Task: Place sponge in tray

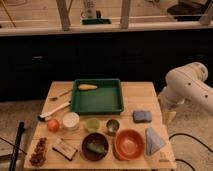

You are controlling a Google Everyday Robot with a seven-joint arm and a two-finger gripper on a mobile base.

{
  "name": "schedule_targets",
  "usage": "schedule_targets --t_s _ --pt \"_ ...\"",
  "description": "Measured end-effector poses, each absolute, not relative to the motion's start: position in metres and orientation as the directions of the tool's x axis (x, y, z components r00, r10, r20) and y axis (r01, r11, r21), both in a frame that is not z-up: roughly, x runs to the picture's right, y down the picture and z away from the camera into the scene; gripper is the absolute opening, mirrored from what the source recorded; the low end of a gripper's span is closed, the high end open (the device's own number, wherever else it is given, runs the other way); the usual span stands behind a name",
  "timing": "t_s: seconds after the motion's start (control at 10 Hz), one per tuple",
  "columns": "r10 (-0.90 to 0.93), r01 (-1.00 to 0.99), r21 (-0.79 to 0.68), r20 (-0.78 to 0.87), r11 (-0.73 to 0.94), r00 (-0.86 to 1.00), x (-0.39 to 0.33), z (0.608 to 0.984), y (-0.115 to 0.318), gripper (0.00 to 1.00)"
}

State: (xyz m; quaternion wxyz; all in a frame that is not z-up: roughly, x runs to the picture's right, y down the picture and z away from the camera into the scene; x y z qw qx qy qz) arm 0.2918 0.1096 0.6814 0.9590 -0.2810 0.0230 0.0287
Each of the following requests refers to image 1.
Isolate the dark brown bowl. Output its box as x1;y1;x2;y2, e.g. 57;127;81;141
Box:
81;133;109;161

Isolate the small metal cup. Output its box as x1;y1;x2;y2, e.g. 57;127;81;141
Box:
106;119;120;136

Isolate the green base white bottle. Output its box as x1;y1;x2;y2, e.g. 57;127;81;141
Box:
81;0;111;25

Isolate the black floor cable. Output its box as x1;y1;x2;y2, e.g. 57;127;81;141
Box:
168;132;213;171

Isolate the brown wooden block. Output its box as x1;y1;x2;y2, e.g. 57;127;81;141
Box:
52;139;78;161

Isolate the white lidded jar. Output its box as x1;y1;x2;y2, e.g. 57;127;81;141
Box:
62;112;80;130

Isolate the orange tomato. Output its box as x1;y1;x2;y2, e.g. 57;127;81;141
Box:
47;119;60;132

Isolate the folded blue cloth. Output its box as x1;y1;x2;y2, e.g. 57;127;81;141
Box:
145;127;166;156

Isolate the blue sponge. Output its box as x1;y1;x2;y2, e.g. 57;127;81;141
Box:
133;111;152;123

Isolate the green vegetable piece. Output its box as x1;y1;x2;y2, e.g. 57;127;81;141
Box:
87;143;107;154

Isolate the small green cup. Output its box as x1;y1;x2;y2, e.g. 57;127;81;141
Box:
85;118;100;133

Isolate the orange bowl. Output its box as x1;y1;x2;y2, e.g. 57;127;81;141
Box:
114;129;145;161

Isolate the black pole stand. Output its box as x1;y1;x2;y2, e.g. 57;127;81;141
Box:
9;122;25;171

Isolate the yellow corn cob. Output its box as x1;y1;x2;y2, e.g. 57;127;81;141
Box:
78;84;98;91

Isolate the green plastic tray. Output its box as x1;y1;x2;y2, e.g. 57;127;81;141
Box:
70;79;124;115

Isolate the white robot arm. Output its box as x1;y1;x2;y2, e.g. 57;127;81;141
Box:
158;62;213;125

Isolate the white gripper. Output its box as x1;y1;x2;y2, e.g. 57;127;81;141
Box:
160;101;176;125

